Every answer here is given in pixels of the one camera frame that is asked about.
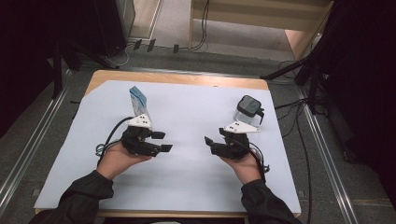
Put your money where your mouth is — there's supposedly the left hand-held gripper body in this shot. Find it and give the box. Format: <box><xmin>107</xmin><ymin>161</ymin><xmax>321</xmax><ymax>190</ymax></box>
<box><xmin>120</xmin><ymin>114</ymin><xmax>163</xmax><ymax>158</ymax></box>

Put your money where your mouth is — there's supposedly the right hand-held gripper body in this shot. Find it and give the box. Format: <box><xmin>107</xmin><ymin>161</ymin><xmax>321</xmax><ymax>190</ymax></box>
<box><xmin>210</xmin><ymin>120</ymin><xmax>262</xmax><ymax>161</ymax></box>

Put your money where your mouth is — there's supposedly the white and blue salt bag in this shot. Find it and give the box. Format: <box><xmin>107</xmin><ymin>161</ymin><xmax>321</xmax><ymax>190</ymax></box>
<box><xmin>129</xmin><ymin>86</ymin><xmax>153</xmax><ymax>120</ymax></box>

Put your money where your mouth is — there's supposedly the person's right hand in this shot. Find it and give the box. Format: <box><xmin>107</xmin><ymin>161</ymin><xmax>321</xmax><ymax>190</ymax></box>
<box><xmin>219</xmin><ymin>151</ymin><xmax>263</xmax><ymax>186</ymax></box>

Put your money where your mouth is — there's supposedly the person's left hand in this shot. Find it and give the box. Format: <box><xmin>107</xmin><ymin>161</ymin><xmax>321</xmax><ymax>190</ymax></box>
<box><xmin>95</xmin><ymin>142</ymin><xmax>153</xmax><ymax>181</ymax></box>

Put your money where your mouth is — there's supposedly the white table mat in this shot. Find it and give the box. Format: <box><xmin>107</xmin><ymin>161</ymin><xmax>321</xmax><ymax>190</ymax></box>
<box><xmin>34</xmin><ymin>79</ymin><xmax>302</xmax><ymax>215</ymax></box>

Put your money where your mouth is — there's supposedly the black tripod stand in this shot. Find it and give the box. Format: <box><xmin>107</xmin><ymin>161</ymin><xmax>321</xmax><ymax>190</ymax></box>
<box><xmin>260</xmin><ymin>46</ymin><xmax>326</xmax><ymax>116</ymax></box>

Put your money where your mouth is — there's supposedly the black metal stand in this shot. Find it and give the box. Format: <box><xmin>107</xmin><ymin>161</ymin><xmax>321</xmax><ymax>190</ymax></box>
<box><xmin>50</xmin><ymin>38</ymin><xmax>120</xmax><ymax>101</ymax></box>

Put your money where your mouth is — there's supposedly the light wooden shelf unit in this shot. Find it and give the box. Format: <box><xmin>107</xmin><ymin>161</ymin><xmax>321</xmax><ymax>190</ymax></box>
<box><xmin>188</xmin><ymin>0</ymin><xmax>334</xmax><ymax>62</ymax></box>

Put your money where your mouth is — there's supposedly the black curtain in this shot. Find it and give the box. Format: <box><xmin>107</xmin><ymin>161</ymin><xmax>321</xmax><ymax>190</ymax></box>
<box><xmin>0</xmin><ymin>0</ymin><xmax>127</xmax><ymax>138</ymax></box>
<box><xmin>311</xmin><ymin>0</ymin><xmax>396</xmax><ymax>208</ymax></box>

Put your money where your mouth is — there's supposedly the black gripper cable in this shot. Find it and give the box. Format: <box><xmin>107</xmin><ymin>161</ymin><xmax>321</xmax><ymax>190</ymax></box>
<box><xmin>95</xmin><ymin>116</ymin><xmax>134</xmax><ymax>167</ymax></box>
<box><xmin>236</xmin><ymin>139</ymin><xmax>271</xmax><ymax>185</ymax></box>

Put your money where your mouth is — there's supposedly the black floor cable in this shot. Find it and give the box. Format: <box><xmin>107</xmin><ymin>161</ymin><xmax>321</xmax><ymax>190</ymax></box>
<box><xmin>275</xmin><ymin>97</ymin><xmax>313</xmax><ymax>224</ymax></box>

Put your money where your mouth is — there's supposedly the white floor cable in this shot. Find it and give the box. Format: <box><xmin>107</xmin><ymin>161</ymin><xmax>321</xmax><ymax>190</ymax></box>
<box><xmin>104</xmin><ymin>42</ymin><xmax>135</xmax><ymax>68</ymax></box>

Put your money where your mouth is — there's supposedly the metal floor rail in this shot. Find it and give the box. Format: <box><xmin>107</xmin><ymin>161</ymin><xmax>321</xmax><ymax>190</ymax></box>
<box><xmin>295</xmin><ymin>87</ymin><xmax>360</xmax><ymax>224</ymax></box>
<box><xmin>0</xmin><ymin>69</ymin><xmax>75</xmax><ymax>216</ymax></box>

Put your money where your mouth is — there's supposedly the black hanging cable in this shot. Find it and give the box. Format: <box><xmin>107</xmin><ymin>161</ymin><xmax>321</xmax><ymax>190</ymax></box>
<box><xmin>190</xmin><ymin>0</ymin><xmax>210</xmax><ymax>51</ymax></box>

